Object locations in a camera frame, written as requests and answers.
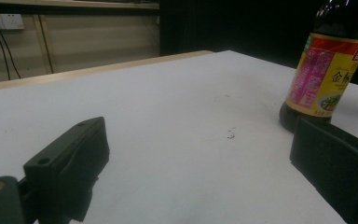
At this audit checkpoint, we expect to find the black wall cable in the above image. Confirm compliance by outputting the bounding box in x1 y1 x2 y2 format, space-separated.
0 21 22 79
0 21 12 81

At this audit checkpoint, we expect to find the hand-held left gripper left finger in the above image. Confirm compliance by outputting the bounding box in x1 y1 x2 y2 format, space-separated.
18 116 110 224

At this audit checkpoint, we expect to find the wooden table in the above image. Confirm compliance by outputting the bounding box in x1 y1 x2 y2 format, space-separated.
0 49 213 92

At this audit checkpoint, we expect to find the black curtain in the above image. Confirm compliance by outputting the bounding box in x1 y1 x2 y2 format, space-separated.
158 0 358 90

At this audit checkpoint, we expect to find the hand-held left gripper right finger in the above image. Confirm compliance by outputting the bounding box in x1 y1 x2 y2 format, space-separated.
289 116 358 224

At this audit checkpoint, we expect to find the dark soy sauce bottle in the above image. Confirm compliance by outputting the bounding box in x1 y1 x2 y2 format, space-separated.
279 0 358 134

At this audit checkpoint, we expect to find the white table sheet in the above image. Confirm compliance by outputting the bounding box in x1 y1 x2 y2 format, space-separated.
0 49 358 224

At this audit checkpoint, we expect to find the white wall socket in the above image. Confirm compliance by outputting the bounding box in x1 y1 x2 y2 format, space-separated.
0 13 25 31

